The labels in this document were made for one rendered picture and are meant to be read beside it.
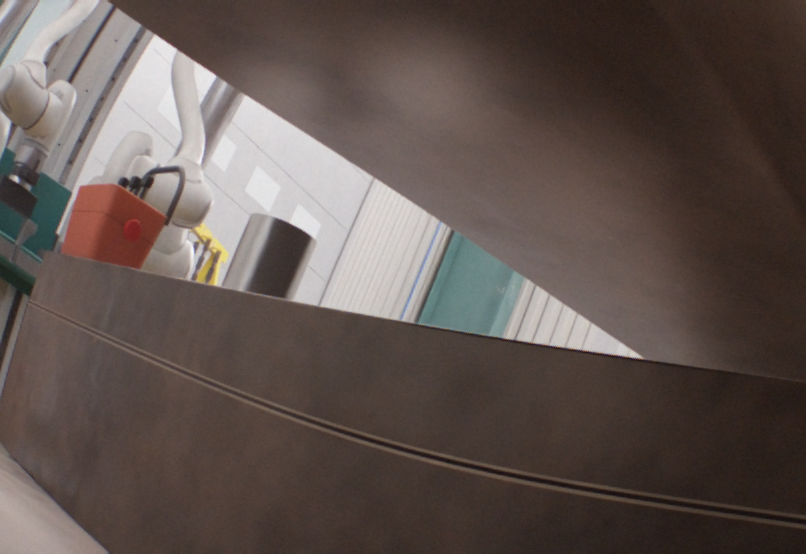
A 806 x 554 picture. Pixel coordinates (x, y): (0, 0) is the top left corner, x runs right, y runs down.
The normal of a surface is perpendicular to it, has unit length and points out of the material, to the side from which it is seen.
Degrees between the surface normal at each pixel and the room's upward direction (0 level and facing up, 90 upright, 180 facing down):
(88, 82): 90
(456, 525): 90
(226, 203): 90
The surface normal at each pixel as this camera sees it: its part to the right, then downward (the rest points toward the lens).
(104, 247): 0.61, 0.20
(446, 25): -0.37, 0.90
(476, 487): -0.66, -0.41
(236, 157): 0.85, 0.24
